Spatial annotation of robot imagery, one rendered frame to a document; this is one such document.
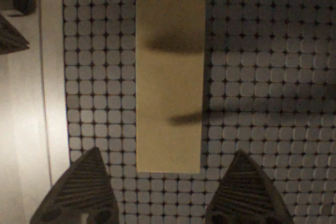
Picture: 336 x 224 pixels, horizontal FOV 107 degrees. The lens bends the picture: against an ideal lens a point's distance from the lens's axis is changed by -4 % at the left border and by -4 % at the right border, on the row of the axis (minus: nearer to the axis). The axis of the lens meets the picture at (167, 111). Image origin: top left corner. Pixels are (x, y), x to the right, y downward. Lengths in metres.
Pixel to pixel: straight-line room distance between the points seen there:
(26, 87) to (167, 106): 0.31
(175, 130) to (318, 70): 0.32
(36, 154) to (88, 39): 0.28
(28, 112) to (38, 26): 0.18
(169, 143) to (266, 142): 0.20
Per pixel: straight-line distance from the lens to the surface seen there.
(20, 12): 0.43
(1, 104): 0.51
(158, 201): 0.35
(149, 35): 0.28
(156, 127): 0.26
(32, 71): 0.40
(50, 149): 0.39
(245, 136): 0.32
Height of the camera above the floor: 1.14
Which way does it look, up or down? 84 degrees down
